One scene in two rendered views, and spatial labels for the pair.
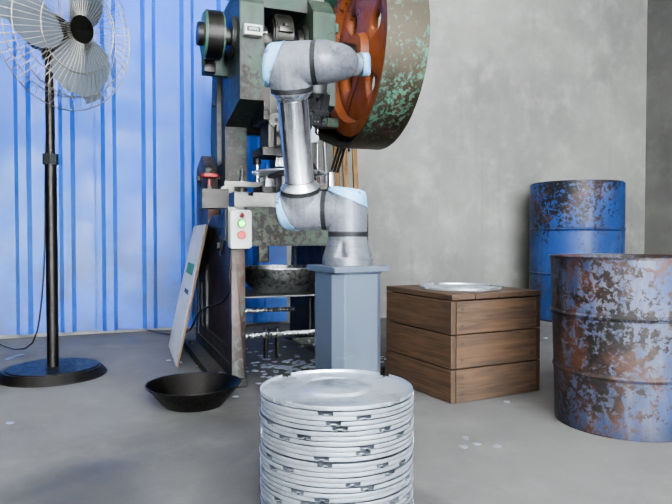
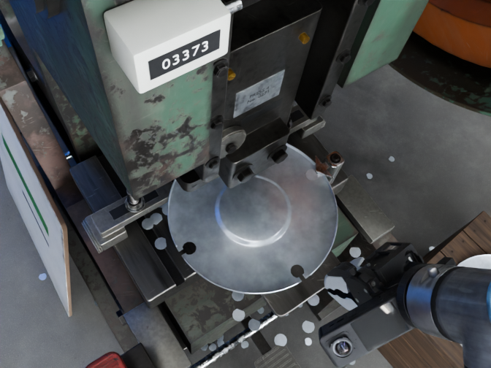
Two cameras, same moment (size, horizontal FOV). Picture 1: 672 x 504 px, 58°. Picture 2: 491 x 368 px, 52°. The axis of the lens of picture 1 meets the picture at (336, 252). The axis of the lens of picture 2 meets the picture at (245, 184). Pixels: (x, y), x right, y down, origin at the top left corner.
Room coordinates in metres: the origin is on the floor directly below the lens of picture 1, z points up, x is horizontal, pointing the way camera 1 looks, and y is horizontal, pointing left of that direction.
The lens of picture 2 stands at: (2.09, 0.34, 1.57)
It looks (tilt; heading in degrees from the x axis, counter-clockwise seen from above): 64 degrees down; 337
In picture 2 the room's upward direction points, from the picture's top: 12 degrees clockwise
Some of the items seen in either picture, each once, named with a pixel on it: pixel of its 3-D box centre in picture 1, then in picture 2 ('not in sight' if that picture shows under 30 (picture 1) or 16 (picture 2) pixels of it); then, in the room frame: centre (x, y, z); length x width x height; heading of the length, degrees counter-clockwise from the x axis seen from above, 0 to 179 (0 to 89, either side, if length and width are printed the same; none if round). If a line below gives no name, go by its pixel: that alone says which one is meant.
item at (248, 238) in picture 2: (288, 173); (253, 209); (2.40, 0.19, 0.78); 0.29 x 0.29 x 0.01
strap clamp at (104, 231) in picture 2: (239, 181); (130, 205); (2.45, 0.39, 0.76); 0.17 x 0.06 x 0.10; 111
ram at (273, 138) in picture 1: (282, 112); (237, 82); (2.48, 0.22, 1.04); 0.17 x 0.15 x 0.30; 21
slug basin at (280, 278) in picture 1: (280, 278); not in sight; (2.51, 0.23, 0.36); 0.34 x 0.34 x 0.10
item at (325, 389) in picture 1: (336, 387); not in sight; (1.15, 0.00, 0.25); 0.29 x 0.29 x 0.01
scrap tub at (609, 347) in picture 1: (625, 338); not in sight; (1.75, -0.84, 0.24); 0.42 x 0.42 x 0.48
